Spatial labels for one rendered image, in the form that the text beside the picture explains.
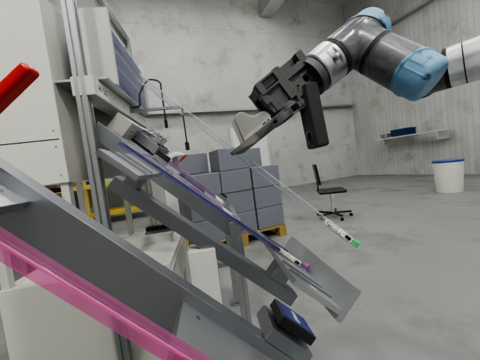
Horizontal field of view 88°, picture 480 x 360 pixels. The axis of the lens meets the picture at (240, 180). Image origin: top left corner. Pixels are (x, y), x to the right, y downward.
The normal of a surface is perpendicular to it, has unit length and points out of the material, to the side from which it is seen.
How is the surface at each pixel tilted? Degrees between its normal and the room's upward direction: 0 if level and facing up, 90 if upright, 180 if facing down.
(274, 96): 90
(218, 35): 90
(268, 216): 90
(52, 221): 90
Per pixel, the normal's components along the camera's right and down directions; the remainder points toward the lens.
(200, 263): 0.12, 0.04
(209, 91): 0.35, 0.01
